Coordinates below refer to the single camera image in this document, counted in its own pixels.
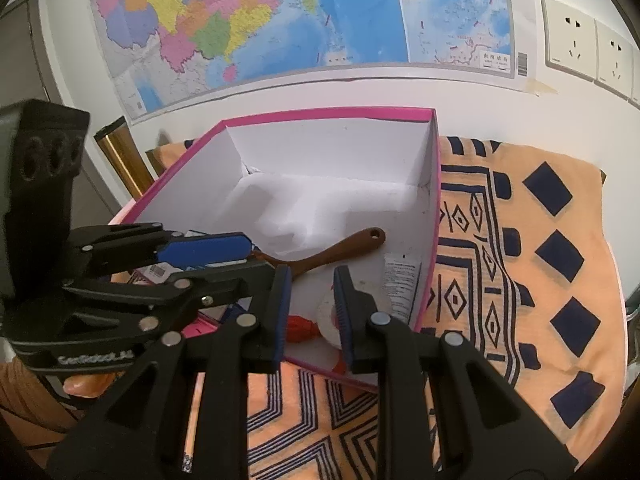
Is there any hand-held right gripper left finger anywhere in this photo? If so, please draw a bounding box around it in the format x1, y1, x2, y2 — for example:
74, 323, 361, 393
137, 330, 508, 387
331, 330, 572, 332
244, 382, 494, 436
47, 266, 293, 480

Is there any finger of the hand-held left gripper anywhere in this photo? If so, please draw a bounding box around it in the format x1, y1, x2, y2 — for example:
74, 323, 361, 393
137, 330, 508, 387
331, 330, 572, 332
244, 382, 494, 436
67, 222, 253, 281
62, 264, 277, 343

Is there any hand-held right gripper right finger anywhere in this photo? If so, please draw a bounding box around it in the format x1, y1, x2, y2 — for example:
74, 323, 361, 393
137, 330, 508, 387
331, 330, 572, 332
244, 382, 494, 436
332, 266, 576, 480

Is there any red plastic stand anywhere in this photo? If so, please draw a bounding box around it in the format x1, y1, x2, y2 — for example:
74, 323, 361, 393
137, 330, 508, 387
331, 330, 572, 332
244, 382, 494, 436
286, 314, 348, 375

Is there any large pink lotion tube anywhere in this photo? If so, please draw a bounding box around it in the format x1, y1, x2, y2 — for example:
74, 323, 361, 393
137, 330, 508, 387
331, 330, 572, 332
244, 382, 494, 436
182, 310, 221, 341

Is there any brown wooden spoon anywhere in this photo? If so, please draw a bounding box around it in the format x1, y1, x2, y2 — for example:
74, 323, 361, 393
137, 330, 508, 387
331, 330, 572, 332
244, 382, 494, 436
247, 227, 387, 281

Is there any white toothpaste tube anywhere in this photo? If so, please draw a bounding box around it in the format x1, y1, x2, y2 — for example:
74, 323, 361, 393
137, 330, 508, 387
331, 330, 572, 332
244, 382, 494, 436
382, 254, 423, 323

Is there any pink cardboard box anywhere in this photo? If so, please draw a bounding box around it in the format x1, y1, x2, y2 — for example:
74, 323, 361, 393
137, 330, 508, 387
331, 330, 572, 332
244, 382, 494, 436
107, 106, 442, 395

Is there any person's left forearm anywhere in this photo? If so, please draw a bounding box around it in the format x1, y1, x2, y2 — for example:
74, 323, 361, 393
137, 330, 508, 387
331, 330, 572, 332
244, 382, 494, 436
0, 355, 71, 436

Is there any person's left hand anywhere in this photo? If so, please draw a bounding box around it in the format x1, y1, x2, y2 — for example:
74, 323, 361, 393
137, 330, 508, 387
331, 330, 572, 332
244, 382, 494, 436
62, 377, 101, 398

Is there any gold metal cylinder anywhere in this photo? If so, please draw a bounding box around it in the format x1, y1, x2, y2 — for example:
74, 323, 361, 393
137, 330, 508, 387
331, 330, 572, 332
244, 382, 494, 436
95, 116, 156, 201

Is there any white tissue paper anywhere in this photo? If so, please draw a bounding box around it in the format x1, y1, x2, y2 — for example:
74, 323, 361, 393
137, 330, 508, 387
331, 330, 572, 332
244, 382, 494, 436
220, 162, 431, 256

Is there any grey door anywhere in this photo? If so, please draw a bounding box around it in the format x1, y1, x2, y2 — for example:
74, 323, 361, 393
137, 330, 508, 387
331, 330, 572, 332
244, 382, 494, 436
0, 0, 121, 221

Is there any orange patterned blanket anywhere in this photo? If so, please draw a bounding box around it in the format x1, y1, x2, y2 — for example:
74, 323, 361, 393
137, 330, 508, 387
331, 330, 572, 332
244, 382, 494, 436
150, 135, 623, 480

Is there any beige masking tape strip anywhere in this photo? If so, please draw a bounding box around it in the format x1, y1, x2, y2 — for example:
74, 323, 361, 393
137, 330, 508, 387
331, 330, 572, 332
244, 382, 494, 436
520, 77, 558, 97

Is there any colourful wall map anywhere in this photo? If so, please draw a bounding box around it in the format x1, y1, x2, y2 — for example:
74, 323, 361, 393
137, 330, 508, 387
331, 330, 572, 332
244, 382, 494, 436
85, 0, 531, 126

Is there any white wall socket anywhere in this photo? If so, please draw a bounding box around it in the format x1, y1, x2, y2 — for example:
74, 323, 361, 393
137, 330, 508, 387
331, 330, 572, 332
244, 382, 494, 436
541, 0, 598, 81
594, 20, 635, 98

